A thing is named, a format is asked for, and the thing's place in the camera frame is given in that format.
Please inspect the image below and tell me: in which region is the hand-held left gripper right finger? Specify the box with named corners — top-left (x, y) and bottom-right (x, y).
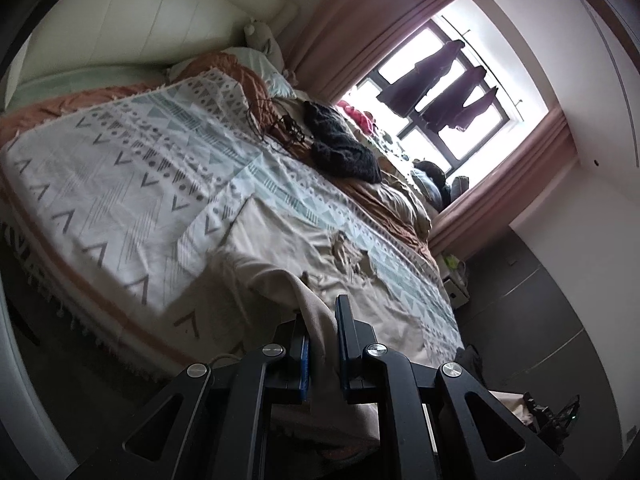
top-left (334, 294), bottom-right (576, 480)

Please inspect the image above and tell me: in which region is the black knitted sweater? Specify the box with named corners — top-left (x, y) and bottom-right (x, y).
top-left (304, 101), bottom-right (383, 184)

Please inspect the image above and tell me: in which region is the black clothes rail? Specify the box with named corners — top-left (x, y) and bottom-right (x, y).
top-left (440, 15), bottom-right (526, 123)

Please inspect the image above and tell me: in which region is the dark clothes heap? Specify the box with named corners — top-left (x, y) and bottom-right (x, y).
top-left (417, 160), bottom-right (453, 201)

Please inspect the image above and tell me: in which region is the cream padded headboard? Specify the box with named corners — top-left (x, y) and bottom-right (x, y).
top-left (20, 0), bottom-right (301, 83)

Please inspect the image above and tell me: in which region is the green bed sheet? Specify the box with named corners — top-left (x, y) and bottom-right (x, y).
top-left (7, 67), bottom-right (168, 111)

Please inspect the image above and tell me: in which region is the white patterned blanket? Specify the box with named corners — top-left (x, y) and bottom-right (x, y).
top-left (0, 67), bottom-right (466, 381)

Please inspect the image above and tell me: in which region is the large dark hanging garment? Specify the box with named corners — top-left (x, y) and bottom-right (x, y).
top-left (376, 40), bottom-right (466, 116)

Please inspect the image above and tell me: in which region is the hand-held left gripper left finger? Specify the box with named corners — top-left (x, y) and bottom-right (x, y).
top-left (65, 316), bottom-right (313, 480)

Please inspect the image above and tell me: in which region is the grey cushion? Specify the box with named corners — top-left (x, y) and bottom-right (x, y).
top-left (447, 176), bottom-right (471, 203)

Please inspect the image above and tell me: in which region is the beige jacket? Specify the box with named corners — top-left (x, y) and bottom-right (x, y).
top-left (207, 197), bottom-right (533, 461)

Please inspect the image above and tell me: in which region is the black cable tangle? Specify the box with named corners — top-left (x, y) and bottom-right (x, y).
top-left (245, 100), bottom-right (308, 153)

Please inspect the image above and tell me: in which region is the white side furniture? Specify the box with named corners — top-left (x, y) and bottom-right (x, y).
top-left (0, 280), bottom-right (76, 480)

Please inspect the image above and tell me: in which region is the small dark hanging garment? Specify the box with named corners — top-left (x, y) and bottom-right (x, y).
top-left (452, 86), bottom-right (501, 133)

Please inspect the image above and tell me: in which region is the light green pillow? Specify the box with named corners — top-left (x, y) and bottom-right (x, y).
top-left (220, 47), bottom-right (296, 98)

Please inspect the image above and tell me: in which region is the beige plush toy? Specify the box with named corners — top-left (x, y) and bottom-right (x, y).
top-left (243, 19), bottom-right (286, 68)

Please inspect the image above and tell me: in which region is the black framed window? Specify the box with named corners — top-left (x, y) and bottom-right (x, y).
top-left (330, 0), bottom-right (558, 181)

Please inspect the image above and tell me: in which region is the orange-brown duvet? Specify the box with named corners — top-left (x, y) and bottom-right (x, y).
top-left (0, 52), bottom-right (446, 261)

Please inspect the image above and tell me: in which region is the white nightstand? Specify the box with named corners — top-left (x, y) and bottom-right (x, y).
top-left (442, 272), bottom-right (473, 306)

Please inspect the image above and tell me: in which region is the pink clothes heap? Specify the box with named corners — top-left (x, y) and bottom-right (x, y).
top-left (336, 100), bottom-right (376, 133)

